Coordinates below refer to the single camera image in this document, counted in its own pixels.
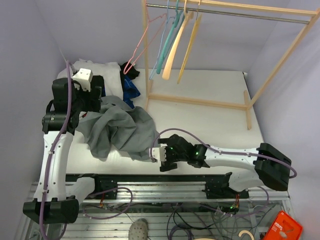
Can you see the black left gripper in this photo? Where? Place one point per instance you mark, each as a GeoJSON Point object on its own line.
{"type": "Point", "coordinates": [93, 105]}

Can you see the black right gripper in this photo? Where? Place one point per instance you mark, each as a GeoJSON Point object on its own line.
{"type": "Point", "coordinates": [168, 164]}

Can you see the grey shirt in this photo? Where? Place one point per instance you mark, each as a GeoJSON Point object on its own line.
{"type": "Point", "coordinates": [130, 130]}

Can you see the yellow hanger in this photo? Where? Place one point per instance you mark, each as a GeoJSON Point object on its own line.
{"type": "Point", "coordinates": [191, 42]}

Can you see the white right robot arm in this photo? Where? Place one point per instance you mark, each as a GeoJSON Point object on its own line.
{"type": "Point", "coordinates": [253, 167]}

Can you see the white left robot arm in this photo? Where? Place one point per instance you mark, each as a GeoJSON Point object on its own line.
{"type": "Point", "coordinates": [54, 202]}

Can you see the white shirt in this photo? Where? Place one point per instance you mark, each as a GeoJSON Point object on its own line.
{"type": "Point", "coordinates": [109, 71]}

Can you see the light blue hanger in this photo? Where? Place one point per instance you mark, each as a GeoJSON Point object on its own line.
{"type": "Point", "coordinates": [160, 42]}

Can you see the beige curved hanger piece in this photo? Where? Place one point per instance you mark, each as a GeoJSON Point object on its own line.
{"type": "Point", "coordinates": [246, 233]}

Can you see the teal hanger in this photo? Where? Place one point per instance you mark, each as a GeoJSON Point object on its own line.
{"type": "Point", "coordinates": [166, 46]}

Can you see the natural wooden hanger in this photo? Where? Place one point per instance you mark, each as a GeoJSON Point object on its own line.
{"type": "Point", "coordinates": [169, 63]}

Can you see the black garment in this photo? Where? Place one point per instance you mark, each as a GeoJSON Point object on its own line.
{"type": "Point", "coordinates": [131, 74]}

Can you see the grey perforated shoe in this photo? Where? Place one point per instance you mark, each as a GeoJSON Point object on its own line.
{"type": "Point", "coordinates": [139, 230]}

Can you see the orange plastic case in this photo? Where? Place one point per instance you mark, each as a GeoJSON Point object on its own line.
{"type": "Point", "coordinates": [284, 227]}

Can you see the wooden clothes rack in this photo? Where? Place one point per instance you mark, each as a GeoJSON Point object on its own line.
{"type": "Point", "coordinates": [288, 15]}

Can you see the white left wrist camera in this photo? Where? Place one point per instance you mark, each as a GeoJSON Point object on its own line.
{"type": "Point", "coordinates": [82, 79]}

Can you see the aluminium rail frame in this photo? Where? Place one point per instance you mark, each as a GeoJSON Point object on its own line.
{"type": "Point", "coordinates": [176, 209]}

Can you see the pink wire hanger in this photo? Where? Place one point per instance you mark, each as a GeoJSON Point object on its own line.
{"type": "Point", "coordinates": [146, 22]}

